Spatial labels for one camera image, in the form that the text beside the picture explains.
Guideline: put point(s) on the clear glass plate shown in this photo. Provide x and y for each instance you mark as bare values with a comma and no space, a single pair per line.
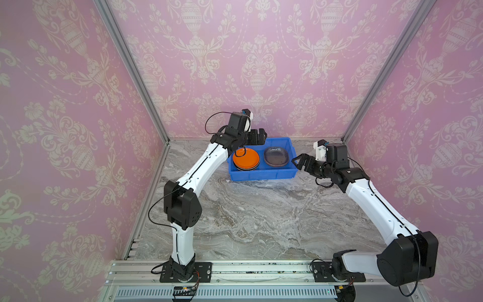
276,156

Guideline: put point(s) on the blue plastic bin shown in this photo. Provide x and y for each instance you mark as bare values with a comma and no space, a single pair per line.
264,171

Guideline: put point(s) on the right aluminium frame post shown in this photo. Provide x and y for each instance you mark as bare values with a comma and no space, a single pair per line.
402,43

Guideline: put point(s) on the aluminium frame post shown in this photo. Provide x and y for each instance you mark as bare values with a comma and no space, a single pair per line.
122,47
402,43

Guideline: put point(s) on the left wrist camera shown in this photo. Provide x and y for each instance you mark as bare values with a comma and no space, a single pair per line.
248,121

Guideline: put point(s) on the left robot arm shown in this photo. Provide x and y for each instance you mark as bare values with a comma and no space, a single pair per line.
181,200

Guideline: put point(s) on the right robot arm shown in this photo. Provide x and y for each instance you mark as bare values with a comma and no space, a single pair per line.
410,254

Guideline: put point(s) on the aluminium mounting rail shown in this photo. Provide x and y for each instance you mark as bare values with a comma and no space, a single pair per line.
249,280

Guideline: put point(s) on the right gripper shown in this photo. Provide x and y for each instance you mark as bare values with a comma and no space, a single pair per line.
313,163

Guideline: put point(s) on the orange plastic plate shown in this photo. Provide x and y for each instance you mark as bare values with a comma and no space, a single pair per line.
246,158

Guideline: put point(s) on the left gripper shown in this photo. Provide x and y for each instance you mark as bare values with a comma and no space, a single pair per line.
260,138

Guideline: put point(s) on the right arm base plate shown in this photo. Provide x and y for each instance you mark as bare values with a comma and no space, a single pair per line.
324,272

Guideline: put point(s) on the left aluminium frame post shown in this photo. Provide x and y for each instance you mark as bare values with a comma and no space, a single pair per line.
122,47

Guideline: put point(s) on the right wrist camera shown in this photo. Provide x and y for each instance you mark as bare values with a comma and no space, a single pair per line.
320,148

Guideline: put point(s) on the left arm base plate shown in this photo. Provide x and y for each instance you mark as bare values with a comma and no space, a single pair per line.
195,272

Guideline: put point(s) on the blue patterned ceramic plate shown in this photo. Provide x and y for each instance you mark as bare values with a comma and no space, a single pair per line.
246,169

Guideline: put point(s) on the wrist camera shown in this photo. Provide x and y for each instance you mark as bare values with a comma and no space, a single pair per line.
320,148
248,121

